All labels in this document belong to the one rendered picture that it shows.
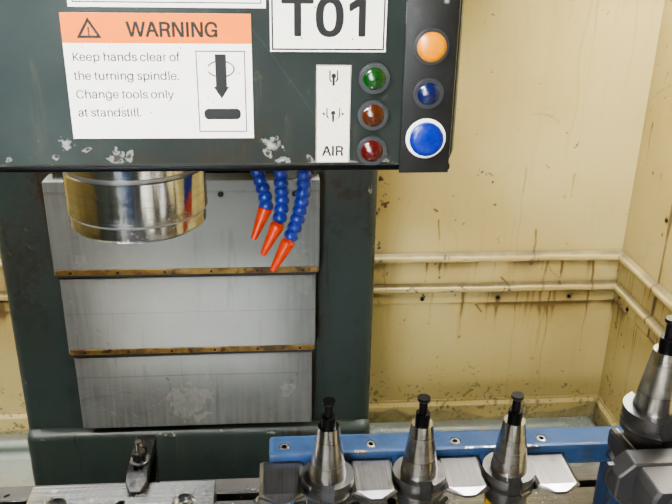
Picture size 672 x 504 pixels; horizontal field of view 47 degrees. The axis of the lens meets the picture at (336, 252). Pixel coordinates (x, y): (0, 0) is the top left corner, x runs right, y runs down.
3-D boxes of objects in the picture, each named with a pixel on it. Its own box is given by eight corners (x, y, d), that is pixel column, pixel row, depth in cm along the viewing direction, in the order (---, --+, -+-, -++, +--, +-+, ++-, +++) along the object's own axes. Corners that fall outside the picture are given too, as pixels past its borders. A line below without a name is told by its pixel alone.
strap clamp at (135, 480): (149, 538, 127) (142, 463, 121) (129, 539, 127) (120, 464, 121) (160, 485, 139) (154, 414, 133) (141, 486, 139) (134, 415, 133)
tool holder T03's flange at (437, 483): (435, 468, 98) (436, 451, 97) (451, 500, 92) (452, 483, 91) (386, 473, 97) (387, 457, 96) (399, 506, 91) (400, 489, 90)
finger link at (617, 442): (617, 422, 83) (643, 458, 78) (613, 447, 85) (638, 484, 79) (603, 423, 83) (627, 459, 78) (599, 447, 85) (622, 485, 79)
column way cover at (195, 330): (318, 426, 156) (320, 180, 136) (75, 433, 152) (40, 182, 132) (316, 412, 160) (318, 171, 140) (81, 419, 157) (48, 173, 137)
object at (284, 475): (304, 505, 90) (304, 500, 90) (258, 507, 90) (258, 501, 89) (302, 466, 96) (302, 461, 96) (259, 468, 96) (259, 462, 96)
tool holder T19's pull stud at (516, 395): (519, 415, 93) (522, 390, 91) (523, 424, 91) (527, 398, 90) (505, 416, 93) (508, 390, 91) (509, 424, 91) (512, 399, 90)
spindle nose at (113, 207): (205, 195, 101) (201, 103, 96) (211, 241, 86) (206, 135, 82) (77, 201, 98) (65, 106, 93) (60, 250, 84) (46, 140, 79)
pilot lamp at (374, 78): (387, 92, 67) (388, 66, 66) (361, 92, 67) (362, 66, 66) (386, 90, 68) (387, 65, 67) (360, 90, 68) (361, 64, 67)
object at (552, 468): (583, 494, 92) (584, 489, 92) (539, 496, 92) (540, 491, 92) (562, 457, 99) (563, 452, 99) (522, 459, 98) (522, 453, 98)
